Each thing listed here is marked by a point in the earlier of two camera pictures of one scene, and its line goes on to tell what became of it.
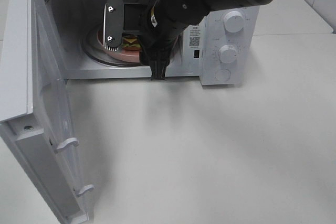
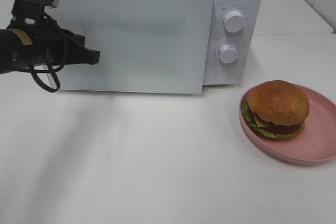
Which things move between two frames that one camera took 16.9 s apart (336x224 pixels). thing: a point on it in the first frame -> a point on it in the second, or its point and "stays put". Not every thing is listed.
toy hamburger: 130,43 -> 275,109
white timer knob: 228,53 stays put
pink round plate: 127,55 -> 291,122
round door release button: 222,75 stays put
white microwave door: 34,117 -> 152,39
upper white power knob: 233,22 stays put
